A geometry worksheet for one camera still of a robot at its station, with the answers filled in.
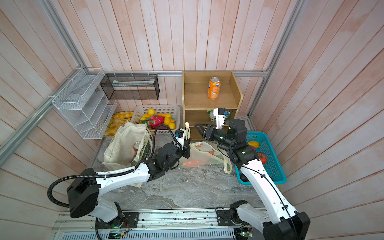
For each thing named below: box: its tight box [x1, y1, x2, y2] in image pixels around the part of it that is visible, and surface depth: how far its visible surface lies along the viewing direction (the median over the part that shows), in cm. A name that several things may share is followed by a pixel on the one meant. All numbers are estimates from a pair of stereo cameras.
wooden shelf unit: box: [182, 71, 243, 140], surface depth 90 cm
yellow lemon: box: [147, 108, 156, 115], surface depth 116 cm
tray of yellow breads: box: [104, 111, 134, 137], surface depth 112 cm
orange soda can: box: [207, 76, 221, 100], surface depth 80 cm
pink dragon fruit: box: [140, 115, 165, 128], surface depth 108 cm
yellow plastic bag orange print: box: [178, 122, 233, 174], surface depth 81 cm
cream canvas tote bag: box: [102, 121, 154, 188], surface depth 86 cm
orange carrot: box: [183, 161, 200, 166], surface depth 93 cm
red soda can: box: [133, 141, 141, 155], surface depth 92 cm
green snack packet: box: [207, 109, 217, 122], surface depth 95 cm
